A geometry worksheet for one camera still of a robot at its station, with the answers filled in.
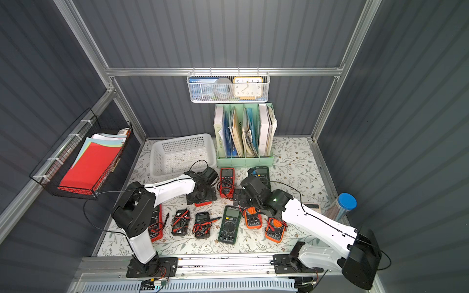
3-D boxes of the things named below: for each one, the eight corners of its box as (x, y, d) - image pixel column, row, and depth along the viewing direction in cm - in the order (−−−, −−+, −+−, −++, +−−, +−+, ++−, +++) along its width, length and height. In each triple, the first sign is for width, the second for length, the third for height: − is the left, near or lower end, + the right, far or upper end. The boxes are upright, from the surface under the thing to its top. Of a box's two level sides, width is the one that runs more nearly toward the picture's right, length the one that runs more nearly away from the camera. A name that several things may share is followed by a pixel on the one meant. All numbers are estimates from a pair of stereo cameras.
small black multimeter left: (170, 235, 83) (168, 233, 80) (176, 211, 90) (174, 209, 88) (187, 235, 83) (186, 233, 80) (192, 211, 90) (190, 209, 88)
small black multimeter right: (187, 234, 83) (185, 231, 80) (200, 211, 90) (199, 208, 87) (207, 243, 81) (206, 241, 78) (219, 219, 88) (218, 216, 84)
